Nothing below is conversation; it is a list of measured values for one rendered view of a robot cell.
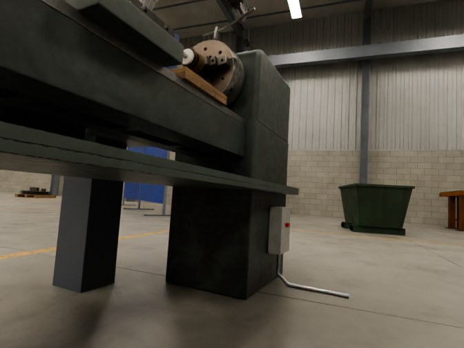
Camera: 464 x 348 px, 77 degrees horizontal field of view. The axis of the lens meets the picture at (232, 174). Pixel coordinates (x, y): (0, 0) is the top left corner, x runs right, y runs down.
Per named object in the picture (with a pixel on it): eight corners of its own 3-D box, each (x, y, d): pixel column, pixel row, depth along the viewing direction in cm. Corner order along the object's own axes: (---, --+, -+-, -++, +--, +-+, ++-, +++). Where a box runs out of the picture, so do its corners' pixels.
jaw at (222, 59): (213, 67, 143) (235, 59, 138) (213, 76, 143) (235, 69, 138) (201, 56, 133) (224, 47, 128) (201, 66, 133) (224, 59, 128)
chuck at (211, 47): (184, 108, 156) (193, 50, 157) (237, 108, 142) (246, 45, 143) (173, 102, 148) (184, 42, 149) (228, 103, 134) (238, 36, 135)
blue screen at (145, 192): (110, 204, 932) (117, 132, 951) (135, 205, 974) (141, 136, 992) (144, 215, 581) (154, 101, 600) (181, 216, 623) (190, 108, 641)
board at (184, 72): (159, 111, 140) (160, 103, 140) (226, 105, 124) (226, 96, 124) (108, 89, 113) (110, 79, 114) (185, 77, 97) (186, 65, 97)
